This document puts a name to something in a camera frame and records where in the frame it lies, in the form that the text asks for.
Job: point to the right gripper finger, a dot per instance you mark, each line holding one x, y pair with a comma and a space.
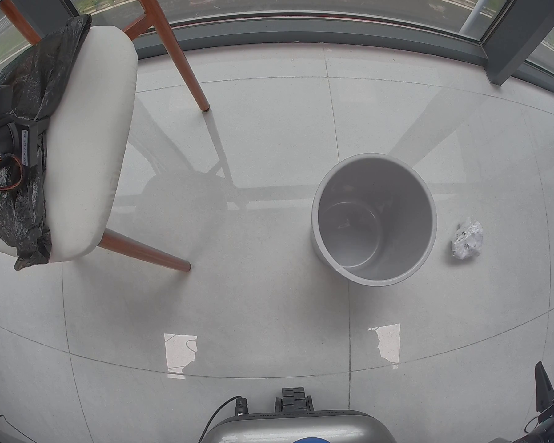
544, 388

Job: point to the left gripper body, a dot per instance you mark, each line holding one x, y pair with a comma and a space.
30, 143

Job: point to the black plastic bag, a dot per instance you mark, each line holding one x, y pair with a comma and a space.
39, 74

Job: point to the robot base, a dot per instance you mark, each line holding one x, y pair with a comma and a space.
300, 427

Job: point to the white trash bin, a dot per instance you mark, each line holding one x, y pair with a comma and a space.
413, 192

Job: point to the white cushioned wooden chair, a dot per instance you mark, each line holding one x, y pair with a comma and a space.
97, 132

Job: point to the crumpled white paper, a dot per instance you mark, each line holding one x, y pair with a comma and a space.
467, 240

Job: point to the window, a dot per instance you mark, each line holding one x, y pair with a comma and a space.
351, 35

